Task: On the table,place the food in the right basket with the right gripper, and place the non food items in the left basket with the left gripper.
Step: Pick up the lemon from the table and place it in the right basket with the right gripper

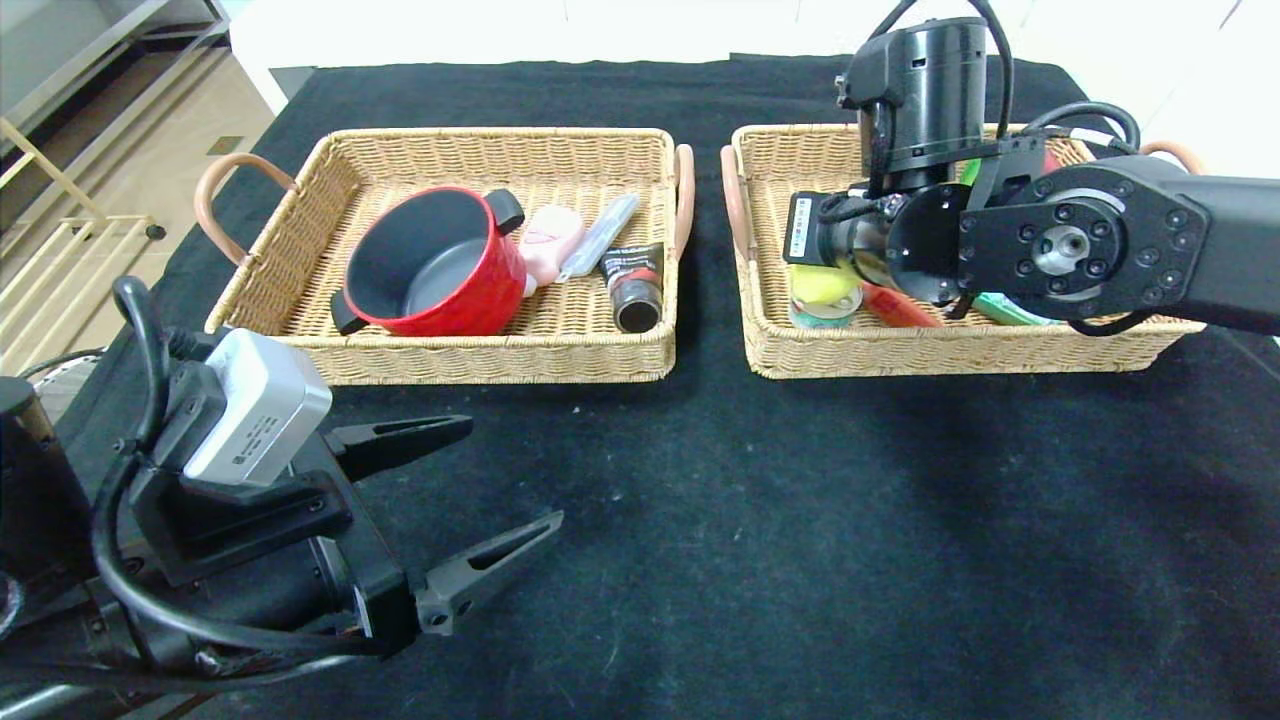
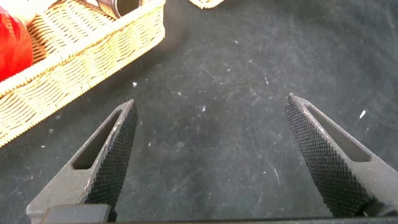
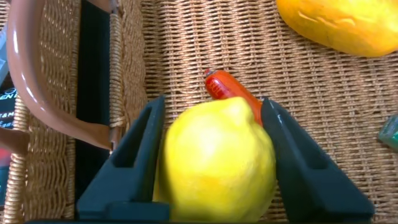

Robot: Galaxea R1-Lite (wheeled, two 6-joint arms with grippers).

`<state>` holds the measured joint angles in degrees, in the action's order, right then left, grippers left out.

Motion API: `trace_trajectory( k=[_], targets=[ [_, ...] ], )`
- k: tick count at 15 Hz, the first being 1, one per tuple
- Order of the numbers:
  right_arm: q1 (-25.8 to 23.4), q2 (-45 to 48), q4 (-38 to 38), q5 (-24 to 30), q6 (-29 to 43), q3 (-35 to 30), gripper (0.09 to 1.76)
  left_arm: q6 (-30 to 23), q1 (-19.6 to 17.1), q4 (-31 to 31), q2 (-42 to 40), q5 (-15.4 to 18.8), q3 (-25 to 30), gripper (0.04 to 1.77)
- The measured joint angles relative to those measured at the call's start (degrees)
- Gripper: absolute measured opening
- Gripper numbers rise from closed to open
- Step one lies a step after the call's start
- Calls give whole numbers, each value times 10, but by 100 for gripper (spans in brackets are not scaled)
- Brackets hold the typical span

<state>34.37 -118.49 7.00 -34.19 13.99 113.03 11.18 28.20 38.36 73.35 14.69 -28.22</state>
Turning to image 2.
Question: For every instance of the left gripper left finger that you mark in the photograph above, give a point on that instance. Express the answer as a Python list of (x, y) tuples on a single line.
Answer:
[(102, 168)]

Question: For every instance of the red pot black interior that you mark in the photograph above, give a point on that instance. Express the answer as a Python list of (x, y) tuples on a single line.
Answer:
[(14, 46)]

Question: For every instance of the rectangular wicker basket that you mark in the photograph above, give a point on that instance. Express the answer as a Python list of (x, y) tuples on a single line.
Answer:
[(77, 68), (206, 3)]

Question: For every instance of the black tablecloth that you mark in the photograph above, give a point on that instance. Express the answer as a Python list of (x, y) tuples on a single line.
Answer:
[(233, 93)]

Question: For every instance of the black cosmetic tube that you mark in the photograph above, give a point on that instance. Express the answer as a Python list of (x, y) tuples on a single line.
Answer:
[(124, 6)]

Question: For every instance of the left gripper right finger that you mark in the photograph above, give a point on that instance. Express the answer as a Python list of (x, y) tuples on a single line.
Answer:
[(335, 168)]

